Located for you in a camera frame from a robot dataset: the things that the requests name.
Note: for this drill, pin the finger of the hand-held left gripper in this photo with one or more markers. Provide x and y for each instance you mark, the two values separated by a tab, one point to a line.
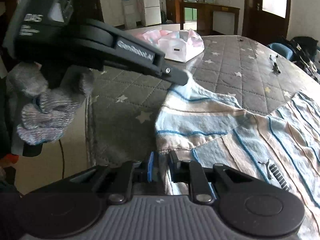
177	76

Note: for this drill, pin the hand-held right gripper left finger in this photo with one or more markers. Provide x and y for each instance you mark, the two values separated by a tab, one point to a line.
150	167

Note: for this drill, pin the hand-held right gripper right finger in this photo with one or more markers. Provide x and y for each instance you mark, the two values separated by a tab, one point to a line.
175	166

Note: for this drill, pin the blue beige striped shirt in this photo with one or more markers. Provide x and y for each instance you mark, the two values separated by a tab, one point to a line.
225	120

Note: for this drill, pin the person's left hand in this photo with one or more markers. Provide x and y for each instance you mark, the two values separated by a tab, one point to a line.
45	112

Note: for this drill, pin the pink white tissue pack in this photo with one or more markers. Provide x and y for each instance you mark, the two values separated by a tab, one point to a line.
180	45

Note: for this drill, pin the white water dispenser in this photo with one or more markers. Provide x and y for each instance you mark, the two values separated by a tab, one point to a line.
128	12

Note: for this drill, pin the white refrigerator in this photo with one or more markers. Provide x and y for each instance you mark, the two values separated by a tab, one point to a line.
150	5

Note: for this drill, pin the dark wooden side table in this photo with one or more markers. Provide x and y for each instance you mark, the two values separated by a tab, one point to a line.
207	5

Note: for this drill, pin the dark wooden door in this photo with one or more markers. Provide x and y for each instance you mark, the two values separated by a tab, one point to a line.
252	22

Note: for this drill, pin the black pen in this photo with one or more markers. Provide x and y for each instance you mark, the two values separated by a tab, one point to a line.
275	66

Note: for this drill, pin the black bag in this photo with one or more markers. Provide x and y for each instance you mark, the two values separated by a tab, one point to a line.
302	46

